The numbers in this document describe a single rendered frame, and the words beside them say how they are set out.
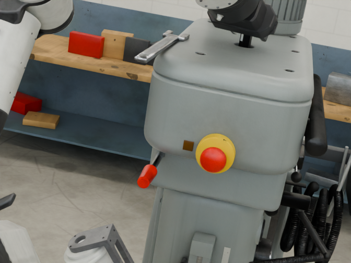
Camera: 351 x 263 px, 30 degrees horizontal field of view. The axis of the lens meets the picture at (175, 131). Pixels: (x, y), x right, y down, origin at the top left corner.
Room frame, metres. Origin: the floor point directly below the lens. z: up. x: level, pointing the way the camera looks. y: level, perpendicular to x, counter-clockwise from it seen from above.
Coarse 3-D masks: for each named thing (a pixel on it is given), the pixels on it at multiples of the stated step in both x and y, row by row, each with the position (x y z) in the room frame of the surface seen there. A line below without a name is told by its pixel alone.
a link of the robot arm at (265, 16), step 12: (252, 0) 1.05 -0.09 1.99; (216, 12) 1.04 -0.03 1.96; (228, 12) 1.03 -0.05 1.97; (240, 12) 1.04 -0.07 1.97; (252, 12) 1.07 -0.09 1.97; (264, 12) 1.11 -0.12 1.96; (216, 24) 1.14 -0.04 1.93; (228, 24) 1.13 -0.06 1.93; (240, 24) 1.11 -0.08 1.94; (252, 24) 1.09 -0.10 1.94; (264, 24) 1.11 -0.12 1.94; (276, 24) 1.12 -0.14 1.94; (252, 36) 1.13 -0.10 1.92; (264, 36) 1.12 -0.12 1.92
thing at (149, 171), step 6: (156, 156) 1.04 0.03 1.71; (162, 156) 1.05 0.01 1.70; (156, 162) 1.01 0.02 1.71; (144, 168) 0.97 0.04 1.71; (150, 168) 0.97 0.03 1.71; (144, 174) 0.94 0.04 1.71; (150, 174) 0.95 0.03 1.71; (156, 174) 0.97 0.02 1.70; (138, 180) 0.93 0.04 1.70; (144, 180) 0.93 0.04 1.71; (150, 180) 0.94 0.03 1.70; (144, 186) 0.93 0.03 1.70
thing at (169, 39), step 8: (168, 32) 1.14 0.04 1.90; (160, 40) 1.07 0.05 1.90; (168, 40) 1.07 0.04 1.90; (176, 40) 1.10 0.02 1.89; (184, 40) 1.12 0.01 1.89; (152, 48) 1.00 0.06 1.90; (160, 48) 1.01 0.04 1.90; (136, 56) 0.93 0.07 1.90; (144, 56) 0.93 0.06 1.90; (152, 56) 0.95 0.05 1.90
